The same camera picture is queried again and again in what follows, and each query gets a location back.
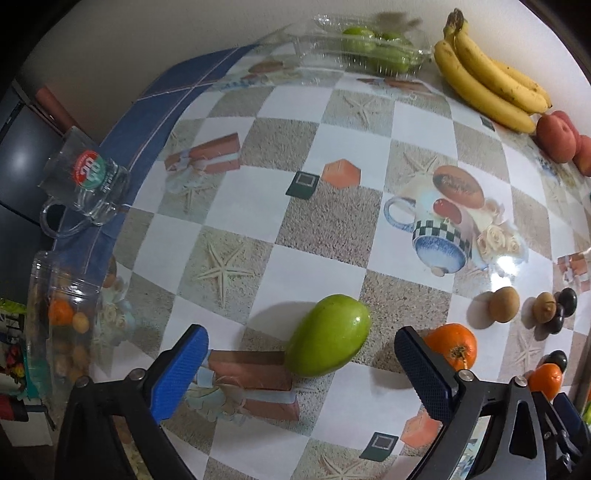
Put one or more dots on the yellow banana bunch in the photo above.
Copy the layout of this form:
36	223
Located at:
489	78

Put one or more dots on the reddish-brown rail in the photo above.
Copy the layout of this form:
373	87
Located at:
51	104

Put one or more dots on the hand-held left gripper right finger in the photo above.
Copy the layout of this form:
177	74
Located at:
422	374

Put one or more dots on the clear plastic jar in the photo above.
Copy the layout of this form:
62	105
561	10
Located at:
41	286

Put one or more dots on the red apple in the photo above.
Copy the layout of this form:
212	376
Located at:
556	136
584	154

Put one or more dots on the pile of small yellow fruits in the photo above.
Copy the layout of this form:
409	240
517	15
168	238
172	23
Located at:
81	357

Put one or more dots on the small orange fruit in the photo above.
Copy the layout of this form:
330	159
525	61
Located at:
60	311

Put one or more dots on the orange tangerine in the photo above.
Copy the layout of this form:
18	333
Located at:
545	379
455	344

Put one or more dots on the colourful packet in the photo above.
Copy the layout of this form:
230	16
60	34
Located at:
11	360

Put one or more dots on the printed checkered tablecloth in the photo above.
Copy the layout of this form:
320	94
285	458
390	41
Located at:
277	161

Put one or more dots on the dark appliance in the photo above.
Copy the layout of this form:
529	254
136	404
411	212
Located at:
23	161

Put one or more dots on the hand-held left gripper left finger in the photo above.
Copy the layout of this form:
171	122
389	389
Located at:
178	371

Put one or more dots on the green mango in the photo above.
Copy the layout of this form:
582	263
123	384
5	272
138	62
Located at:
330	337
588	413

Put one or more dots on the small green fruit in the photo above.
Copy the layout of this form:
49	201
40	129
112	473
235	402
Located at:
392	60
395	38
358	33

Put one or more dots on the clear plastic clamshell container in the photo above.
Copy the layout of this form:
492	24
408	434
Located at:
323	46

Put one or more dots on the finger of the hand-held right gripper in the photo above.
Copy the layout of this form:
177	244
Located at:
556	434
575	415

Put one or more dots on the glass mug with round logo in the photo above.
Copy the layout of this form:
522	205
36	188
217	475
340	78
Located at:
92	184

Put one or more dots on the dark plum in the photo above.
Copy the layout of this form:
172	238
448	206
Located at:
568	300
556	357
556	324

